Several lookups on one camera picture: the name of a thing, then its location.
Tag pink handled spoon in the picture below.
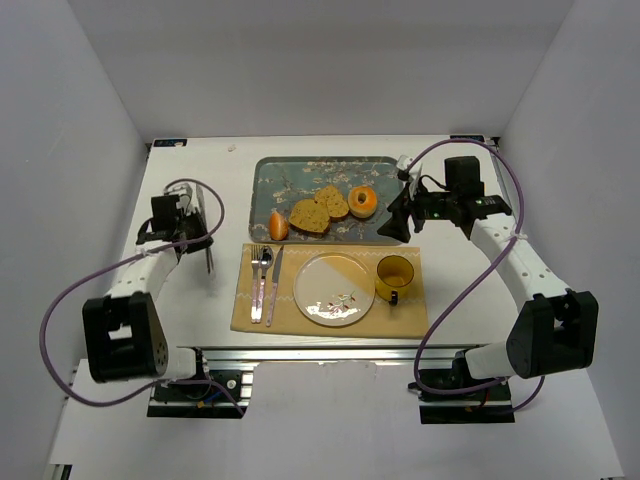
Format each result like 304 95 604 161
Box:
253 246 274 323

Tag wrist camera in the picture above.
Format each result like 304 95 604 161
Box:
163 182 193 211
396 155 422 199

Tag yellow mug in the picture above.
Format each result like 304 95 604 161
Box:
375 255 415 306

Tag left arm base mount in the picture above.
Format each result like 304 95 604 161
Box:
147 358 256 419

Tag yellow placemat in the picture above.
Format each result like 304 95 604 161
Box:
231 243 429 339

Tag purple cable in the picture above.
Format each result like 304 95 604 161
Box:
39 178 246 419
404 137 547 414

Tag metal serving tongs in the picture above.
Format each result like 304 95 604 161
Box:
180 182 213 276

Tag orange bagel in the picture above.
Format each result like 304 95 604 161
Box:
347 185 378 219

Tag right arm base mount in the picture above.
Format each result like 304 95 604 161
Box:
407 381 515 425

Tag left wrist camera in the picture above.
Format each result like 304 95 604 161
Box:
163 182 193 211

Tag blue floral tray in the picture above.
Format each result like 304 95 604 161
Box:
249 156 402 245

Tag bread slice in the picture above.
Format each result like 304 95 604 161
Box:
314 185 350 221
289 198 331 234

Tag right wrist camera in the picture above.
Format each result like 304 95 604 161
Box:
396 155 422 199

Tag orange sesame bun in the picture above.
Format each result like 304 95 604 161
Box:
269 211 289 241

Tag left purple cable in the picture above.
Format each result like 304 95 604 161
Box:
39 178 246 419

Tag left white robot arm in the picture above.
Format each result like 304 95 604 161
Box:
82 183 213 383

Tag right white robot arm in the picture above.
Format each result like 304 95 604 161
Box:
378 156 599 389

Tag aluminium frame rail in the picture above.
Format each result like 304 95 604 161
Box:
174 342 501 366

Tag pink handled knife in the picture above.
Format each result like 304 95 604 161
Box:
265 246 284 328

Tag white and yellow plate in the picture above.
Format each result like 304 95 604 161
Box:
293 253 376 328

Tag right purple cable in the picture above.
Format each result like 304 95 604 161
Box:
404 137 547 414

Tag pink handled fork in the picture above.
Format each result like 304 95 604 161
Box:
251 244 262 323

